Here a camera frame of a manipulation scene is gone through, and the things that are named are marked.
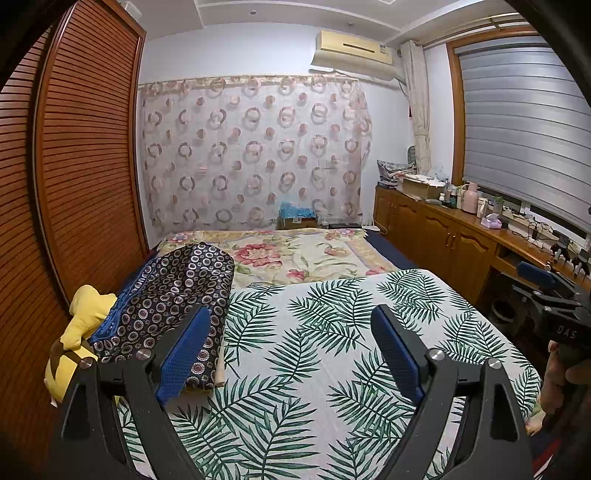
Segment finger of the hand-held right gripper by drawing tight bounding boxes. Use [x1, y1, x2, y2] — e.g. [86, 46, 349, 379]
[512, 261, 583, 319]

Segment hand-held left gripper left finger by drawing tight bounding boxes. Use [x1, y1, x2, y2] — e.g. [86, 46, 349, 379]
[46, 305, 212, 480]

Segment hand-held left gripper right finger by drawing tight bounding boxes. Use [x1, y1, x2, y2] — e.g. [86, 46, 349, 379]
[370, 304, 534, 480]

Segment navy circle-print satin robe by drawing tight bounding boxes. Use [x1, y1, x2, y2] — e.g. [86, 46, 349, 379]
[88, 242, 236, 393]

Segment person's right hand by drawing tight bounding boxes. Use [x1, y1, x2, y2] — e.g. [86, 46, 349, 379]
[538, 340, 583, 437]

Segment dark waste bin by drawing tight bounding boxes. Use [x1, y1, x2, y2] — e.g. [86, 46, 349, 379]
[489, 298, 514, 325]

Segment white power strip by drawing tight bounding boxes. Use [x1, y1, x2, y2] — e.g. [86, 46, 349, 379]
[501, 208, 559, 241]

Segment palm leaf print sheet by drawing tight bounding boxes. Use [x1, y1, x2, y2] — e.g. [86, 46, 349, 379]
[115, 268, 543, 480]

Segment pink thermos jug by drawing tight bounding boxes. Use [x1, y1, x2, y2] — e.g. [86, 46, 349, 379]
[462, 182, 480, 214]

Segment yellow plush toy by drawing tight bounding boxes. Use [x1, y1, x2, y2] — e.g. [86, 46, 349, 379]
[44, 285, 118, 407]

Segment wooden sideboard cabinet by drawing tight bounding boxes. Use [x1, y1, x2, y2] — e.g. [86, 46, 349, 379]
[373, 185, 591, 296]

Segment person's dark clothing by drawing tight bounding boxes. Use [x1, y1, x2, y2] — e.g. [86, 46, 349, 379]
[526, 434, 564, 476]

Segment cardboard box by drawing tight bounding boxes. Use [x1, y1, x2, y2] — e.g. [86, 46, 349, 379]
[401, 175, 446, 200]

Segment grey window blind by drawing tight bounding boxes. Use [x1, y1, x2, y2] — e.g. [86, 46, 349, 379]
[455, 34, 591, 217]

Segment box with blue bag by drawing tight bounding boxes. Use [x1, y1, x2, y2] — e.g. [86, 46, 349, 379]
[278, 202, 319, 230]

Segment folded patterned cloths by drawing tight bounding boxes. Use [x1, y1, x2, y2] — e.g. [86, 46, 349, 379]
[376, 159, 416, 188]

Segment beige tied window curtain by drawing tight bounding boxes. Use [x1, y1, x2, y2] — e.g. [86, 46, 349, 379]
[399, 41, 432, 178]

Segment circle-print sheer curtain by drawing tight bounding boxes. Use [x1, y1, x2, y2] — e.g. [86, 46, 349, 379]
[137, 76, 374, 232]

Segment wooden louvered wardrobe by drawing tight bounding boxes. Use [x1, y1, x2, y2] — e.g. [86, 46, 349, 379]
[0, 0, 151, 462]

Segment beige wall air conditioner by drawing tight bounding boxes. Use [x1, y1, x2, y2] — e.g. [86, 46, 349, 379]
[310, 30, 397, 81]

